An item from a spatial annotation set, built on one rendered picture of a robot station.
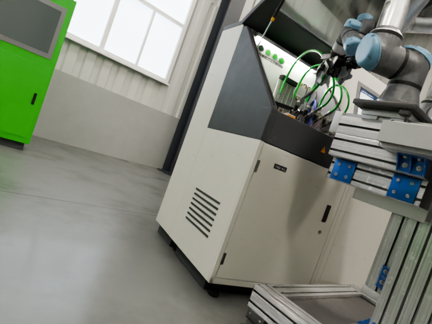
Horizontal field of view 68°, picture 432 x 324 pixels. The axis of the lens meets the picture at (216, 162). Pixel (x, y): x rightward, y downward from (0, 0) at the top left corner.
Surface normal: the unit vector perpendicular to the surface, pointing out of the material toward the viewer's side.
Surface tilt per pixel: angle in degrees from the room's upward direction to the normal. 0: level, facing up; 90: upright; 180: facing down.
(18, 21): 90
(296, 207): 90
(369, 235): 90
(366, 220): 90
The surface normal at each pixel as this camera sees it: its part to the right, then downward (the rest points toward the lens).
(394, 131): -0.74, -0.24
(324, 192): 0.46, 0.19
